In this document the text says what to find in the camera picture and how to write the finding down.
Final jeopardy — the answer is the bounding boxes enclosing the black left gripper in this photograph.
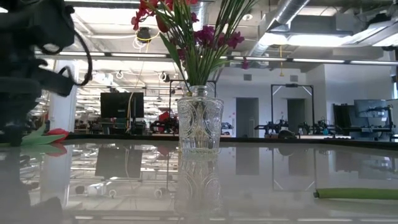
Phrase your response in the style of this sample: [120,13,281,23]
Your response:
[0,58,75,147]

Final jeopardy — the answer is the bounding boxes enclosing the red artificial tulip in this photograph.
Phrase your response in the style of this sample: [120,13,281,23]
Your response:
[0,124,70,147]
[313,187,398,200]

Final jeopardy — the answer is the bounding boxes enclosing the maroon artificial tulip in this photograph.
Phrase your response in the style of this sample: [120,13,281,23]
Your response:
[155,14,191,91]

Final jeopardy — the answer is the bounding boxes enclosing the clear embossed glass vase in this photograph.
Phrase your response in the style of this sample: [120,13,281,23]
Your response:
[176,85,225,156]

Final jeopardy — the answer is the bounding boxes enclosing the purple artificial flower bunch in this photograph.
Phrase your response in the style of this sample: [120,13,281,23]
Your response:
[214,30,251,88]
[177,24,218,88]

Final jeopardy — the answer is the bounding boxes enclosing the black computer monitor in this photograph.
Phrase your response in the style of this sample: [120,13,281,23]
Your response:
[99,91,145,119]

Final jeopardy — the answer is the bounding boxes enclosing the grey door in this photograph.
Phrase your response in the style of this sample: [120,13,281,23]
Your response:
[235,97,260,138]
[286,98,307,133]

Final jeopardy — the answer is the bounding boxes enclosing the black distant robot arms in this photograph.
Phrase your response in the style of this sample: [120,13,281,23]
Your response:
[253,119,299,139]

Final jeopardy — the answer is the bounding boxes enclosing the long ceiling light bar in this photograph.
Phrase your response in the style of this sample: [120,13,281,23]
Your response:
[34,51,398,67]

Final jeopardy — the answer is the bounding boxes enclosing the black robot workstation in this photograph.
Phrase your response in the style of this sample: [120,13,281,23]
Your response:
[332,104,397,141]

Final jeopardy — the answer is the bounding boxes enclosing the black ceiling cable reel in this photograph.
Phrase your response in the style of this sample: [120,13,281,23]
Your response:
[136,27,152,44]

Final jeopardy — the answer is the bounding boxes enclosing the black metal rig frame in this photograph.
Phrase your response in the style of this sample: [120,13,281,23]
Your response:
[269,83,315,138]

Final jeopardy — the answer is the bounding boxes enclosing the silver ventilation duct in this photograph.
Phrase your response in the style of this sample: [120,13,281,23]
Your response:
[248,0,312,57]

